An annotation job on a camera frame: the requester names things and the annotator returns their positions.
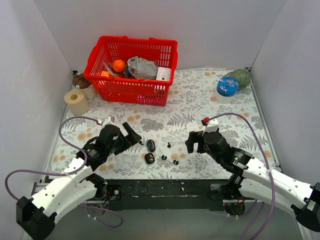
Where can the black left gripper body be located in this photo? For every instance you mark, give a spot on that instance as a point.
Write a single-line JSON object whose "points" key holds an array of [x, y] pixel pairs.
{"points": [[125, 139]]}

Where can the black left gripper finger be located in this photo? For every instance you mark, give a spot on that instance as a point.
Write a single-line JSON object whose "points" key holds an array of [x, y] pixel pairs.
{"points": [[132, 137], [123, 146]]}

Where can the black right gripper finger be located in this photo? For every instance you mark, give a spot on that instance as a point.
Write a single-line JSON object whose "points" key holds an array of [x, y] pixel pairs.
{"points": [[191, 140], [200, 142]]}

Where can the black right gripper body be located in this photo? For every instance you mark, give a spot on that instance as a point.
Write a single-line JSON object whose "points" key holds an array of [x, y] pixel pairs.
{"points": [[200, 144]]}

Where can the glossy black earbud charging case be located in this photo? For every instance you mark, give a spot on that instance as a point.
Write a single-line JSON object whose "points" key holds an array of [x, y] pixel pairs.
{"points": [[149, 158]]}

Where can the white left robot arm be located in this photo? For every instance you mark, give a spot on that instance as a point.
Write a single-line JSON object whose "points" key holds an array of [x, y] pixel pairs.
{"points": [[38, 215]]}

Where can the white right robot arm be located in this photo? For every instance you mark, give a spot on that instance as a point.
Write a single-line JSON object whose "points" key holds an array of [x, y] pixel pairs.
{"points": [[255, 180]]}

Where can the plastic-wrapped black earbud case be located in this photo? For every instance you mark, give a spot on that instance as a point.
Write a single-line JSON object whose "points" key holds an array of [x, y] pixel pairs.
{"points": [[151, 146]]}

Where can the floral patterned table mat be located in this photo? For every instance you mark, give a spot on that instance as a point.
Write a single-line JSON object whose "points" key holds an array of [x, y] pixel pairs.
{"points": [[190, 99]]}

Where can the beige paper roll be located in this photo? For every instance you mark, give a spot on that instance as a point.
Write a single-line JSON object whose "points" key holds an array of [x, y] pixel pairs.
{"points": [[76, 102]]}

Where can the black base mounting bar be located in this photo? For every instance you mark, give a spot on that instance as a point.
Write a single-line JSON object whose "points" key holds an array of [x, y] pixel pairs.
{"points": [[171, 194]]}

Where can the blue-lidded white container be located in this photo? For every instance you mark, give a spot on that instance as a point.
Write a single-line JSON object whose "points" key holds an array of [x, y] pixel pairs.
{"points": [[226, 89]]}

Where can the red plastic shopping basket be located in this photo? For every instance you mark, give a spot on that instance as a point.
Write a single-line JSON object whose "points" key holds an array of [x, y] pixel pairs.
{"points": [[163, 52]]}

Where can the crumpled grey plastic bag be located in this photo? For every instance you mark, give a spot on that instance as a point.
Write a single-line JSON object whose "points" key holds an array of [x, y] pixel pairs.
{"points": [[141, 68]]}

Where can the white small box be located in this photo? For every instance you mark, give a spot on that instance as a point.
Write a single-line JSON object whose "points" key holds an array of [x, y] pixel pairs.
{"points": [[163, 74]]}

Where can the orange fruit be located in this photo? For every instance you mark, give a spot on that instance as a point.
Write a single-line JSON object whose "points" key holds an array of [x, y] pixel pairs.
{"points": [[119, 66]]}

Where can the clear snack packet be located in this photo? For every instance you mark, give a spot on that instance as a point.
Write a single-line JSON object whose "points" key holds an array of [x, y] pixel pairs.
{"points": [[108, 66]]}

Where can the green avocado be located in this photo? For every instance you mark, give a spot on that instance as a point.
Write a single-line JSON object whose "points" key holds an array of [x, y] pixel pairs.
{"points": [[242, 76]]}

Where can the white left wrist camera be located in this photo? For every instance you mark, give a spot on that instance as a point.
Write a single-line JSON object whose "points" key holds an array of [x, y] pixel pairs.
{"points": [[110, 120]]}

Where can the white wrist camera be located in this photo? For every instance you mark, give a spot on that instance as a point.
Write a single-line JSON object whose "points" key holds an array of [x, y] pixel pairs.
{"points": [[211, 125], [110, 120]]}

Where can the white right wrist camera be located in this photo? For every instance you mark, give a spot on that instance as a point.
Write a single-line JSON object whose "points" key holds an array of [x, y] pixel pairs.
{"points": [[211, 125]]}

